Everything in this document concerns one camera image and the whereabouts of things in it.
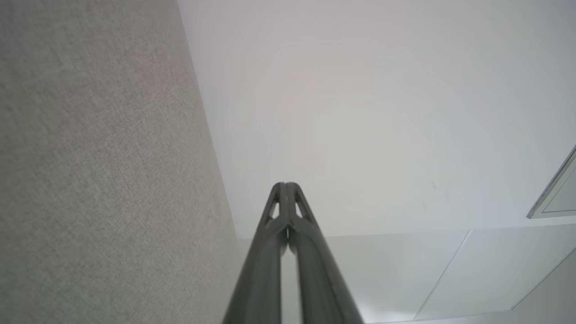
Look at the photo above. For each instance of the grey framed panel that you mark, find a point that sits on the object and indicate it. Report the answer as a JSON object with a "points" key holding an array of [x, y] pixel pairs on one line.
{"points": [[562, 198]]}

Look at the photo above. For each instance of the grey fabric sofa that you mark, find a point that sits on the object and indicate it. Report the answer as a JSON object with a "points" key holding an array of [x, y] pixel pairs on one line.
{"points": [[90, 157]]}

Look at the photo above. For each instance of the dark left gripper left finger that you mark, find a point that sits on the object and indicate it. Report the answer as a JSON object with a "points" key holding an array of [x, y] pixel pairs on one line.
{"points": [[261, 270]]}

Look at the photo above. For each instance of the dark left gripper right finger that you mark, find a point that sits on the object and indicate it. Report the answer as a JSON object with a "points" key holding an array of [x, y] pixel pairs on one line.
{"points": [[319, 279]]}

